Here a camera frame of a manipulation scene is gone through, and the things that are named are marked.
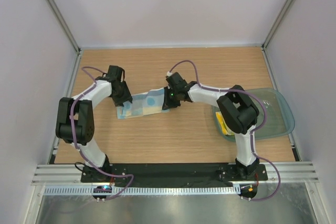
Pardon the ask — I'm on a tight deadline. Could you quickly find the aluminium frame rail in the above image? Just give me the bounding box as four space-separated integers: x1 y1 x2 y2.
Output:
32 162 318 188

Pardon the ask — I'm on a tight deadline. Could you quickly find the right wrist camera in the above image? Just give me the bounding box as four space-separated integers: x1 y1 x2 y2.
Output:
166 72 187 90

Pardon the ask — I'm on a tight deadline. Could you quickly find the blue cartoon mouse towel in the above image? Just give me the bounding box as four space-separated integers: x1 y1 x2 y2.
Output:
117 88 165 120

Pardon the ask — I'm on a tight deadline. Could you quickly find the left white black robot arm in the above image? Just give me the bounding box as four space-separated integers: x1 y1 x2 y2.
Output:
56 80 132 182

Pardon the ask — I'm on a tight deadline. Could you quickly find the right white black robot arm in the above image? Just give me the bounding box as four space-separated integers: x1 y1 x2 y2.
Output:
163 82 259 180

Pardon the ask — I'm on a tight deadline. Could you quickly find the teal transparent plastic tub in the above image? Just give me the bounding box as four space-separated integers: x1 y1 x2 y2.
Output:
210 87 296 144

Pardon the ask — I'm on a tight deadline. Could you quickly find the yellow green crocodile towel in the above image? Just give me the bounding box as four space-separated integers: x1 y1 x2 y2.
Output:
215 111 234 136

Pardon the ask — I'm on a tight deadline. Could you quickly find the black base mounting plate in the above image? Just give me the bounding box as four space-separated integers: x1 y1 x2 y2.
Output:
81 163 268 187

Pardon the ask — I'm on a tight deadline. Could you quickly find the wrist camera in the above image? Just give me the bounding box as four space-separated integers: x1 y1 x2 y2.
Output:
102 65 125 82
166 72 187 90

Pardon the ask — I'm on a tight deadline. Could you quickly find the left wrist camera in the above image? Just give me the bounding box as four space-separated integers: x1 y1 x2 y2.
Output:
102 65 125 82

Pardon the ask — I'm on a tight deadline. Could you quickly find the white slotted cable duct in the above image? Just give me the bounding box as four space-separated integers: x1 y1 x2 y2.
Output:
44 185 240 197

